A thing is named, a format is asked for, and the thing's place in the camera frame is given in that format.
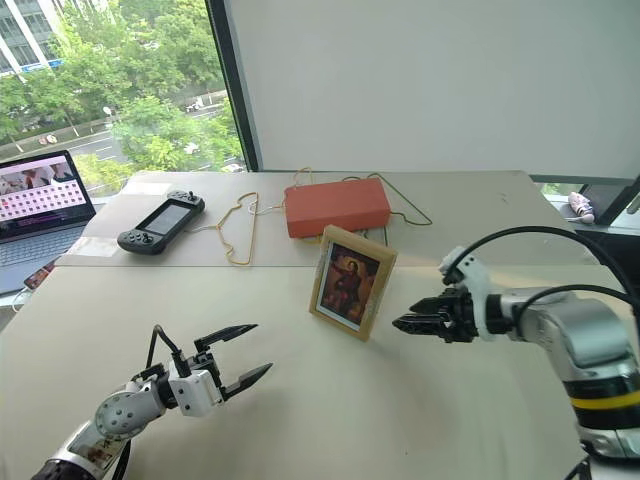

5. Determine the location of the grey open laptop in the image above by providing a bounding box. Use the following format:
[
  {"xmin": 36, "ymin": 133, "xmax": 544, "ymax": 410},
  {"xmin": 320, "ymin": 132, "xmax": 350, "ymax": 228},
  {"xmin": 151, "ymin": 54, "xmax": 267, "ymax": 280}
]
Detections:
[{"xmin": 0, "ymin": 149, "xmax": 98, "ymax": 296}]

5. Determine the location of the pink soft toy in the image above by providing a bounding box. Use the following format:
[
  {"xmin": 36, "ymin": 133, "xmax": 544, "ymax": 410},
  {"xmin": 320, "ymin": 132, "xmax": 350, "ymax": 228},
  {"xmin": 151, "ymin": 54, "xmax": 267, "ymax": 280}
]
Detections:
[{"xmin": 566, "ymin": 190, "xmax": 597, "ymax": 225}]

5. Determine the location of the green wire clothes hanger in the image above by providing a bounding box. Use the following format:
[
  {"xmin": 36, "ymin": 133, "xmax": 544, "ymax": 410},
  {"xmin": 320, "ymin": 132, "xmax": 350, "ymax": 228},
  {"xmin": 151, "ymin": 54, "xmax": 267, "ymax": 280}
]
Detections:
[{"xmin": 341, "ymin": 171, "xmax": 434, "ymax": 229}]

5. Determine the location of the yellow wire clothes hanger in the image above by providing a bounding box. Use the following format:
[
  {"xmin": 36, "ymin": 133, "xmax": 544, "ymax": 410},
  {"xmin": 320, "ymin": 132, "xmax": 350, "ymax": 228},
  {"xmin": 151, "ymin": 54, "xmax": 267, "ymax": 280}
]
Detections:
[
  {"xmin": 291, "ymin": 166, "xmax": 326, "ymax": 189},
  {"xmin": 216, "ymin": 191, "xmax": 262, "ymax": 266}
]

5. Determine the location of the orange-red cardboard box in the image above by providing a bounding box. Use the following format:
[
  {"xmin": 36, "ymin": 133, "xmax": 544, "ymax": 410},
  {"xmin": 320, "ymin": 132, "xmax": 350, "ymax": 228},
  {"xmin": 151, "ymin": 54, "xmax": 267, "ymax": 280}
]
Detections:
[{"xmin": 283, "ymin": 177, "xmax": 394, "ymax": 241}]

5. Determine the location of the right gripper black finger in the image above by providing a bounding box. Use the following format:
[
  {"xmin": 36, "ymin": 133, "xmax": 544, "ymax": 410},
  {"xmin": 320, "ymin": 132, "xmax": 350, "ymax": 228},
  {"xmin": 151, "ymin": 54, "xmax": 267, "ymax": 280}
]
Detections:
[
  {"xmin": 408, "ymin": 294, "xmax": 454, "ymax": 317},
  {"xmin": 391, "ymin": 313, "xmax": 450, "ymax": 338}
]

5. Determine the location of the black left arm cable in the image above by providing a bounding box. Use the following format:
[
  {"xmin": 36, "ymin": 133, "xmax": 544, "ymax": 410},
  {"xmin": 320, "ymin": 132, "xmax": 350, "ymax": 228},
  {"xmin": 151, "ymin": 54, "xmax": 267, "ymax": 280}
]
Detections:
[{"xmin": 148, "ymin": 324, "xmax": 192, "ymax": 379}]

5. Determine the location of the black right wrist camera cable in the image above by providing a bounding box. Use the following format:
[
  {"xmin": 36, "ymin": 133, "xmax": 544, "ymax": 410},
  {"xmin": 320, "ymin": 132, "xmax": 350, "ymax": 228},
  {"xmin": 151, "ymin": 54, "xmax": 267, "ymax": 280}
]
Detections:
[{"xmin": 451, "ymin": 225, "xmax": 640, "ymax": 312}]

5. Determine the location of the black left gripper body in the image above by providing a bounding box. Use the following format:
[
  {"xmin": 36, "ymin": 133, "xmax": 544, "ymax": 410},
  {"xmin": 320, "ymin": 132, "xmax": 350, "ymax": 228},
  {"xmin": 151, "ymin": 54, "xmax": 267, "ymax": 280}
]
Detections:
[{"xmin": 172, "ymin": 335, "xmax": 226, "ymax": 401}]

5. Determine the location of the dark window frame post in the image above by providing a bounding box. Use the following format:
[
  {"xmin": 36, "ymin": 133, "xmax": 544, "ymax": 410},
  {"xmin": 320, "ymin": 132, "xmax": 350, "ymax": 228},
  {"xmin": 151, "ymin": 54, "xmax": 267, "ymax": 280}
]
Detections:
[{"xmin": 204, "ymin": 0, "xmax": 265, "ymax": 174}]

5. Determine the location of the black stand frame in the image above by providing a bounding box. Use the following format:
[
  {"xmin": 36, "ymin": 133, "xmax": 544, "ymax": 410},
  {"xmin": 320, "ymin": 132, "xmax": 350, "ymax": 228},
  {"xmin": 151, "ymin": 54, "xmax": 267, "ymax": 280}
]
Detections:
[{"xmin": 563, "ymin": 451, "xmax": 595, "ymax": 480}]

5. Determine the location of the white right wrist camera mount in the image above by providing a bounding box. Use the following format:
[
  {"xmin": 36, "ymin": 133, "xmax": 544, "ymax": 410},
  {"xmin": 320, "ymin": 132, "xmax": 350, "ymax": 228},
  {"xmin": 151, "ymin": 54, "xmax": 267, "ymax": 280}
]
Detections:
[{"xmin": 438, "ymin": 244, "xmax": 494, "ymax": 342}]

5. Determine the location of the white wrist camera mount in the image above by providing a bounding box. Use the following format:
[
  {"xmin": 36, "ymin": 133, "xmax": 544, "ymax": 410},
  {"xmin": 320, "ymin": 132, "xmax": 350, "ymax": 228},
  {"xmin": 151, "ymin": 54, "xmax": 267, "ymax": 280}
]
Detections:
[
  {"xmin": 438, "ymin": 244, "xmax": 494, "ymax": 342},
  {"xmin": 168, "ymin": 368, "xmax": 225, "ymax": 418}
]

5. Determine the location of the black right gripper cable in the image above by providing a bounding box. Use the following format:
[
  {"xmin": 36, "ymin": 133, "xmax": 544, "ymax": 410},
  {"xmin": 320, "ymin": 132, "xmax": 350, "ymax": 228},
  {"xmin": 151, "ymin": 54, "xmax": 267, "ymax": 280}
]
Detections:
[{"xmin": 511, "ymin": 284, "xmax": 640, "ymax": 321}]

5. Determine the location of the wooden picture frame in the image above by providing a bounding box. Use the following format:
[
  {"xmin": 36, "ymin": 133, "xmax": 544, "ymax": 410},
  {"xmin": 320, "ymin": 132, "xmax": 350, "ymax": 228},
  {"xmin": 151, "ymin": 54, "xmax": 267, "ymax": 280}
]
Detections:
[{"xmin": 307, "ymin": 224, "xmax": 399, "ymax": 343}]

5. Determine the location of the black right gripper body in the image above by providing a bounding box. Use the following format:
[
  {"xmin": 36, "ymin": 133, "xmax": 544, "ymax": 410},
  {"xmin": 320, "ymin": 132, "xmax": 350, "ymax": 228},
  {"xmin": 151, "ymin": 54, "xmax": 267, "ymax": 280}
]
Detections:
[{"xmin": 439, "ymin": 284, "xmax": 477, "ymax": 346}]

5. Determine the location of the black handheld game controller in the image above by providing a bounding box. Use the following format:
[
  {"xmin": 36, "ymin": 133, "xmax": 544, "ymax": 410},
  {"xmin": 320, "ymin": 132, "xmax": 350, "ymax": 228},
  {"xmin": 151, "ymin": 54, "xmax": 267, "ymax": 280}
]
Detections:
[{"xmin": 116, "ymin": 189, "xmax": 207, "ymax": 256}]

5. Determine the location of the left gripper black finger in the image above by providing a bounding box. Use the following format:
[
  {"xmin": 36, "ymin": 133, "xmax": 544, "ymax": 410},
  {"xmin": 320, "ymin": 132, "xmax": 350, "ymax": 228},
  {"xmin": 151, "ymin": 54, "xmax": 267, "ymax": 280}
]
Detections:
[
  {"xmin": 221, "ymin": 362, "xmax": 275, "ymax": 402},
  {"xmin": 194, "ymin": 323, "xmax": 260, "ymax": 352}
]

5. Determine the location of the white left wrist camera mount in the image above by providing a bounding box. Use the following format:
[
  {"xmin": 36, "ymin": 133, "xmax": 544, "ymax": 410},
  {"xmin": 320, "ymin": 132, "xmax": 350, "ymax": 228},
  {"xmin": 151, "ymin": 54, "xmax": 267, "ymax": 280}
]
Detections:
[{"xmin": 168, "ymin": 368, "xmax": 225, "ymax": 418}]

